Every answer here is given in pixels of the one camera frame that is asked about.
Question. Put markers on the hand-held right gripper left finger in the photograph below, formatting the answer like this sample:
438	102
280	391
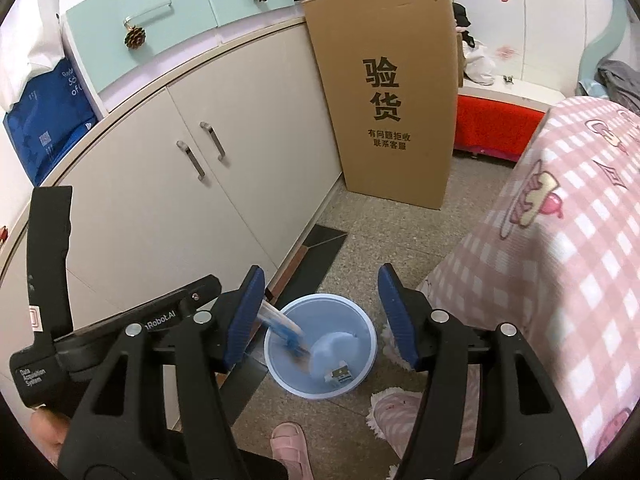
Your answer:
245	320

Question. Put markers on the light blue plastic bin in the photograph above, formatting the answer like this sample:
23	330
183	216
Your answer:
330	310

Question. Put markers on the small printed carton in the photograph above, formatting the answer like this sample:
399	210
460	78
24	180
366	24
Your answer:
340	376

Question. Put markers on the white plastic bag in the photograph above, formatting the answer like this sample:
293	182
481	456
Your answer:
477	65

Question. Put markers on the white paper bag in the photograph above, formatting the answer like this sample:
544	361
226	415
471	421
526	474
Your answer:
30	45

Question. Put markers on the black clothes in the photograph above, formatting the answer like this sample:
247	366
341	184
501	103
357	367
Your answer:
460	15

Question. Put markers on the person's left hand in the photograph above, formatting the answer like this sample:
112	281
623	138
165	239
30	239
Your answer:
47	432

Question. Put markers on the grey blanket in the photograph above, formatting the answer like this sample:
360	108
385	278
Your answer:
620	85

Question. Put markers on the tall cardboard box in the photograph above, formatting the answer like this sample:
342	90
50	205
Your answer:
380	35

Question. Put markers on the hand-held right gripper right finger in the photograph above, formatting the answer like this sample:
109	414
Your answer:
395	320

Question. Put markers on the blue white brush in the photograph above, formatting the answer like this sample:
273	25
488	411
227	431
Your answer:
280	322

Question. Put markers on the white wardrobe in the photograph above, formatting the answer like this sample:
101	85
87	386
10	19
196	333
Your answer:
550	20

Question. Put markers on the pink flower sticker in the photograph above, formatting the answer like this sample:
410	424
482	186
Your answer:
506	51

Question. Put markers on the blue pillow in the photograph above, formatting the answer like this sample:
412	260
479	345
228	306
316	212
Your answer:
590	89

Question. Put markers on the small black hair clip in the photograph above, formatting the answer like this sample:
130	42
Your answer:
508	80

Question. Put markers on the white-topped red low cabinet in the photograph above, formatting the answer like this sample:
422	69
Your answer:
490	125

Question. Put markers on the teal bunk bed frame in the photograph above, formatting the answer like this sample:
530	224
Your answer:
597	57

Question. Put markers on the blue printed bag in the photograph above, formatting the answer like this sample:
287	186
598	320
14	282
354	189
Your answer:
45	125

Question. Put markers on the pink slipper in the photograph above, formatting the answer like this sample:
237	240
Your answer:
290	447

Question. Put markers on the long white cabinet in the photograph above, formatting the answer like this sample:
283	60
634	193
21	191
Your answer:
150	210

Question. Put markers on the pink checked tablecloth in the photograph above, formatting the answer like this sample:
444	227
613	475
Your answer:
550	260

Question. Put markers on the red packet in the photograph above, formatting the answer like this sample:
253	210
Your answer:
2	235

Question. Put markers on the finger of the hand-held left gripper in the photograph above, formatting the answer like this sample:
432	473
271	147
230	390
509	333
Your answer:
200	292

